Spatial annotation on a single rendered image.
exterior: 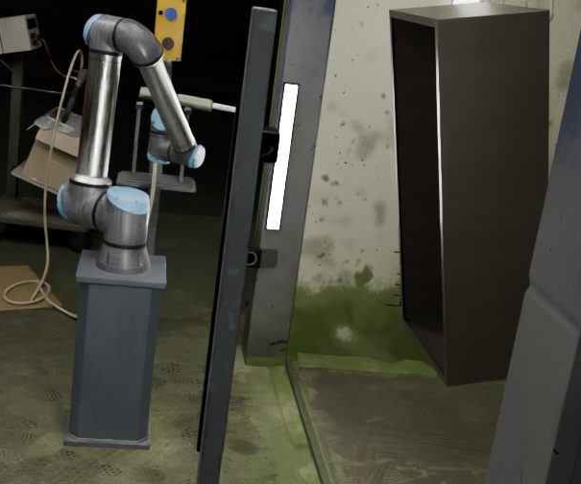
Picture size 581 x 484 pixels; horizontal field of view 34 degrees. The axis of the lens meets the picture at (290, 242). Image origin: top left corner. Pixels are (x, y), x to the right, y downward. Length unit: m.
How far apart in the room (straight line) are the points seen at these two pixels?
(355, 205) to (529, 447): 2.87
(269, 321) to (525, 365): 2.94
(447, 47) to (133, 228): 1.22
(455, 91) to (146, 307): 1.27
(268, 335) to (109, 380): 1.04
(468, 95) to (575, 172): 1.73
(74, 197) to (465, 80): 1.40
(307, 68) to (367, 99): 0.29
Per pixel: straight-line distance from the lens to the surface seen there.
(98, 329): 3.36
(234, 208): 2.04
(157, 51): 3.30
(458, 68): 2.95
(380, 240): 4.18
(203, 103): 4.03
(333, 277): 4.19
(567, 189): 1.27
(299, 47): 3.95
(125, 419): 3.50
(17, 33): 5.66
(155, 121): 3.68
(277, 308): 4.20
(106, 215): 3.33
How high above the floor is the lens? 1.73
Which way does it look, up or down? 16 degrees down
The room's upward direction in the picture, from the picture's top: 8 degrees clockwise
